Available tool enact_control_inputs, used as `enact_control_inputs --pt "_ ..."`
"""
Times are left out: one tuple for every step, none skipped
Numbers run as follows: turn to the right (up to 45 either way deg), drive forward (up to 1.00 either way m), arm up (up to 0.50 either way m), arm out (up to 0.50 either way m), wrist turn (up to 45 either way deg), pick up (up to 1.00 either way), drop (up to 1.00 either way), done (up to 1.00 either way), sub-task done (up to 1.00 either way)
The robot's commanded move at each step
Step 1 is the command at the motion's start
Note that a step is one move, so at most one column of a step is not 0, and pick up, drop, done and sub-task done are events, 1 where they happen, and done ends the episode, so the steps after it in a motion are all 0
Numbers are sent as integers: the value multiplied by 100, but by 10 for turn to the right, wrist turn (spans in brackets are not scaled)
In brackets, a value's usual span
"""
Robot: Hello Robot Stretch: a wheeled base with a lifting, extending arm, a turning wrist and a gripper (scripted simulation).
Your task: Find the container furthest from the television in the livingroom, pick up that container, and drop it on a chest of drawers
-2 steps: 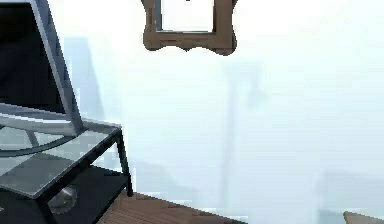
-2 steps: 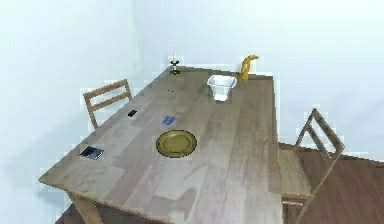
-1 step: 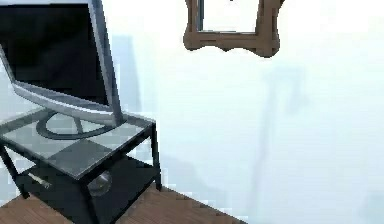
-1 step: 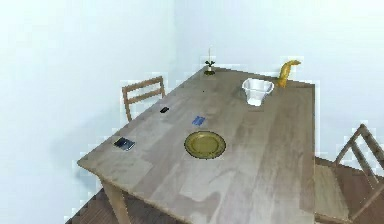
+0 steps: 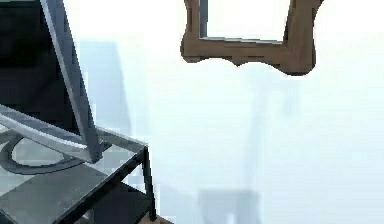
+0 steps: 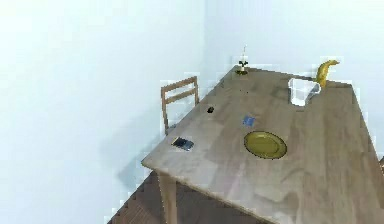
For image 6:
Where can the white translucent container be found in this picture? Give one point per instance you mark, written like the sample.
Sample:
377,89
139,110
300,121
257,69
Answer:
301,91

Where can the dark blue phone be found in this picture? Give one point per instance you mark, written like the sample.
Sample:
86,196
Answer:
182,143

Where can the yellow banana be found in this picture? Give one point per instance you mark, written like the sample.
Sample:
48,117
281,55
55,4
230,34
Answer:
322,73

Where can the brown wooden chair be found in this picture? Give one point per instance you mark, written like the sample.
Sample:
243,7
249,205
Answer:
179,95

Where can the small black round object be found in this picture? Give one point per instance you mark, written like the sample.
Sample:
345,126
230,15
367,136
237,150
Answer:
210,109

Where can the olive green plate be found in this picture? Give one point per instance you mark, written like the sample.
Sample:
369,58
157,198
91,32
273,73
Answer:
265,145

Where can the small blue card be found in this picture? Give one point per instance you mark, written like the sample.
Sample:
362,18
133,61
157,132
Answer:
248,121

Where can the brown wooden table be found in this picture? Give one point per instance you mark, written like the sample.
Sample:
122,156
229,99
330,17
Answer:
320,160

